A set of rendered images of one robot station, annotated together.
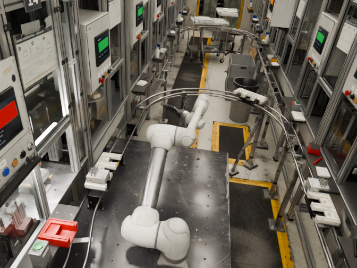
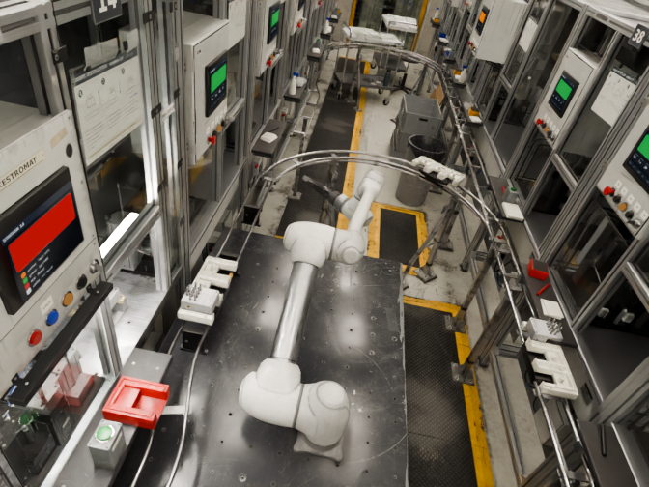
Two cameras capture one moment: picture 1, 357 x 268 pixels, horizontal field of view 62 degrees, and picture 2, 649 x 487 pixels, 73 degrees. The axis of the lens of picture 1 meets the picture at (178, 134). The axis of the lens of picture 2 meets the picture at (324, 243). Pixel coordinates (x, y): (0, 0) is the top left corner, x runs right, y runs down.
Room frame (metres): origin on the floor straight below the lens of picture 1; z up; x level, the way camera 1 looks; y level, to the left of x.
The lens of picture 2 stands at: (0.23, 0.16, 2.26)
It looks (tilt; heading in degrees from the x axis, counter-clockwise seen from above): 38 degrees down; 355
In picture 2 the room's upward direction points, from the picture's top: 12 degrees clockwise
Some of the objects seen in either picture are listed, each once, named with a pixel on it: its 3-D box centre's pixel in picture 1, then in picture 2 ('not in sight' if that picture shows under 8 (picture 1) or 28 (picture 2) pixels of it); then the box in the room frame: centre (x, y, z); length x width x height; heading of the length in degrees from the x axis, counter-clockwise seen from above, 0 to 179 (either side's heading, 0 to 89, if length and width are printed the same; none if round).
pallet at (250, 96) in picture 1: (249, 97); (437, 173); (3.09, -0.77, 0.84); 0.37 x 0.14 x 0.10; 54
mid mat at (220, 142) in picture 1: (231, 141); (398, 236); (3.41, -0.74, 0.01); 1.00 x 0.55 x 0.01; 176
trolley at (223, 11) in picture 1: (225, 27); (394, 47); (8.09, -0.97, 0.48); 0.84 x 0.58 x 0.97; 4
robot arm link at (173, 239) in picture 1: (174, 236); (324, 409); (1.10, -0.03, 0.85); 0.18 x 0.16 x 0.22; 84
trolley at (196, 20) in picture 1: (207, 38); (367, 64); (6.85, -0.46, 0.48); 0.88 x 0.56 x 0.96; 104
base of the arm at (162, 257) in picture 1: (175, 248); (322, 425); (1.12, -0.05, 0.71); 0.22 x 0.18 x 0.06; 176
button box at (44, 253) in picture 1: (39, 254); (104, 444); (0.83, 0.60, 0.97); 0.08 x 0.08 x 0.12; 86
